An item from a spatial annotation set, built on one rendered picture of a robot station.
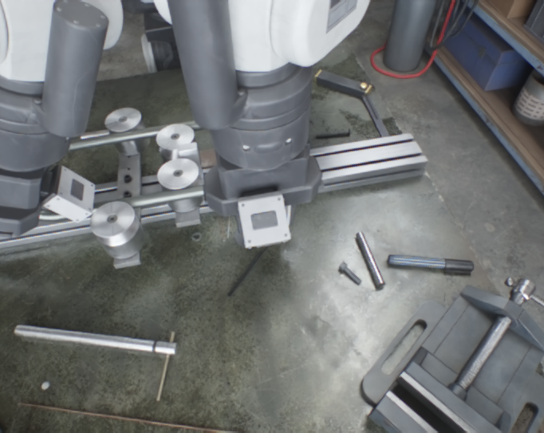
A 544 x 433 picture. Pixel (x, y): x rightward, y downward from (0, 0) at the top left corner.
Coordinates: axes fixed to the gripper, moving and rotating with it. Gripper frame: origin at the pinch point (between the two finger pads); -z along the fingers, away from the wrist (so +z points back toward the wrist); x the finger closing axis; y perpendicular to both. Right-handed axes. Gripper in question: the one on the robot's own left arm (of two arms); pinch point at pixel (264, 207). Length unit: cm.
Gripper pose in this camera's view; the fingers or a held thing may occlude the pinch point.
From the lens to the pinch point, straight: 44.2
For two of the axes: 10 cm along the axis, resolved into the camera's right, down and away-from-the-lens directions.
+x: -9.8, 1.7, -0.7
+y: 1.8, 7.8, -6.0
